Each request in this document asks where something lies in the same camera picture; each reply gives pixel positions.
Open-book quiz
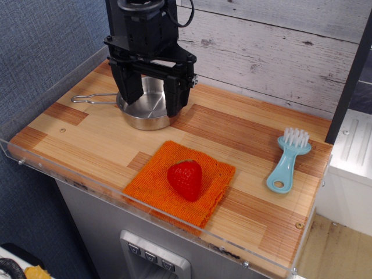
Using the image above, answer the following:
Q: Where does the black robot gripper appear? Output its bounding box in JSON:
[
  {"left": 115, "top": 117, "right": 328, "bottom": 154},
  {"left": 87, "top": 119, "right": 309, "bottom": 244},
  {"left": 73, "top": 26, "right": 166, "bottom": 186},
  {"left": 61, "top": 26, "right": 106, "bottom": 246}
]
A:
[{"left": 105, "top": 1, "right": 196, "bottom": 117}]

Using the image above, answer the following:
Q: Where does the light blue scrub brush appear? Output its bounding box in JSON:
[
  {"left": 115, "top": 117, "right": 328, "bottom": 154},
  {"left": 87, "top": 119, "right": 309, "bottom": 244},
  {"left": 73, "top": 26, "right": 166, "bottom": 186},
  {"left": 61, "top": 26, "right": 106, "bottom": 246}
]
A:
[{"left": 266, "top": 128, "right": 312, "bottom": 194}]

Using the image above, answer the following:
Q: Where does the stainless steel pan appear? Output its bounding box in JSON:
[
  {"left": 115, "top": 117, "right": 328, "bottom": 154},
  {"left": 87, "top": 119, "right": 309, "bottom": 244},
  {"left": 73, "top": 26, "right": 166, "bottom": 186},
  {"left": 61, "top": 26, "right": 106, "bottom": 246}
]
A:
[{"left": 71, "top": 76, "right": 180, "bottom": 131}]

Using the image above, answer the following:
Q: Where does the red plastic strawberry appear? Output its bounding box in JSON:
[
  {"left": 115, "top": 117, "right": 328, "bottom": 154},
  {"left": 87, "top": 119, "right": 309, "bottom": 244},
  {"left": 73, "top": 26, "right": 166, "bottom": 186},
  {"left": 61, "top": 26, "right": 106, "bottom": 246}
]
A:
[{"left": 167, "top": 159, "right": 202, "bottom": 202}]

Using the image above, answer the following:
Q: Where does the orange knitted cloth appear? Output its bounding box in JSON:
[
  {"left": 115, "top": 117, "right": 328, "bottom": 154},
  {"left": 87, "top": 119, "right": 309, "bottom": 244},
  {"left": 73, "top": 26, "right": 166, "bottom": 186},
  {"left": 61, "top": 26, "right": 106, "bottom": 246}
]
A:
[{"left": 123, "top": 141, "right": 235, "bottom": 228}]

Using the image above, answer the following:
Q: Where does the clear acrylic table guard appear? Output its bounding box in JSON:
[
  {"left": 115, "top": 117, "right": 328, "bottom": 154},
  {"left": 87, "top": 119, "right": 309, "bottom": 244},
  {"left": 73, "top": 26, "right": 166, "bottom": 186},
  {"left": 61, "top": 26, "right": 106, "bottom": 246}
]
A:
[{"left": 1, "top": 48, "right": 331, "bottom": 278}]

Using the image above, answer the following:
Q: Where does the silver dispenser button panel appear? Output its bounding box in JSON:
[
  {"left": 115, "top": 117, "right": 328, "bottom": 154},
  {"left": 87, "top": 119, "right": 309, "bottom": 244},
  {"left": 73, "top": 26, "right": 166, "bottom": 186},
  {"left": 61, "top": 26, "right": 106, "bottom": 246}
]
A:
[{"left": 120, "top": 230, "right": 192, "bottom": 278}]

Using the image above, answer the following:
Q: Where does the white side cabinet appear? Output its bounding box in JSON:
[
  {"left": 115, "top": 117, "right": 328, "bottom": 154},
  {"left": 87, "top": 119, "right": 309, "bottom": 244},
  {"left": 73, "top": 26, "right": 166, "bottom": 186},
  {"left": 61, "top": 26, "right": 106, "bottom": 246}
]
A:
[{"left": 316, "top": 109, "right": 371, "bottom": 235}]

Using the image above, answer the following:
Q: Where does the dark left shelf post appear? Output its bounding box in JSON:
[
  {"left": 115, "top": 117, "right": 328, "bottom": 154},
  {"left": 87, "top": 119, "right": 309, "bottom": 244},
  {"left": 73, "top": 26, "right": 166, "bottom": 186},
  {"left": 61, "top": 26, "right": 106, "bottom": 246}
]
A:
[{"left": 105, "top": 0, "right": 120, "bottom": 35}]

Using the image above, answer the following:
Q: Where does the dark shelf post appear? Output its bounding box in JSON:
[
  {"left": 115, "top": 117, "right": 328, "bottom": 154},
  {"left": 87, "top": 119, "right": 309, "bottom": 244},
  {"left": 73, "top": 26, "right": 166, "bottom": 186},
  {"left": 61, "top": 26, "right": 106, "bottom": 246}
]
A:
[
  {"left": 325, "top": 12, "right": 371, "bottom": 144},
  {"left": 105, "top": 0, "right": 120, "bottom": 35}
]

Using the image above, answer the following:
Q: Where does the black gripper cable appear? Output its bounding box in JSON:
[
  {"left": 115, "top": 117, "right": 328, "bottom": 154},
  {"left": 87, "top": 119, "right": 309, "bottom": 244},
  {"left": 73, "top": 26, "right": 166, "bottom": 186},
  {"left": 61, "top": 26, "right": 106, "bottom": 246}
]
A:
[{"left": 161, "top": 0, "right": 195, "bottom": 28}]

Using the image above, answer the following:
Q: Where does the dark right shelf post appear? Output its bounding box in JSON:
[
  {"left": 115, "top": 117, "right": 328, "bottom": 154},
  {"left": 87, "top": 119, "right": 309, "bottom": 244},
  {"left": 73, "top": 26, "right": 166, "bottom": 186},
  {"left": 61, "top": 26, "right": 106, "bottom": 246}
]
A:
[{"left": 325, "top": 12, "right": 371, "bottom": 144}]

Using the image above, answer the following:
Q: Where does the black corrugated hose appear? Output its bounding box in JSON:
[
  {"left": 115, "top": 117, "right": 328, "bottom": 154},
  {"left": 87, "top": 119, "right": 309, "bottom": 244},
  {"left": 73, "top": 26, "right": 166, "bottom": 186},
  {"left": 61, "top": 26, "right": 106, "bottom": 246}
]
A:
[{"left": 0, "top": 257, "right": 27, "bottom": 279}]

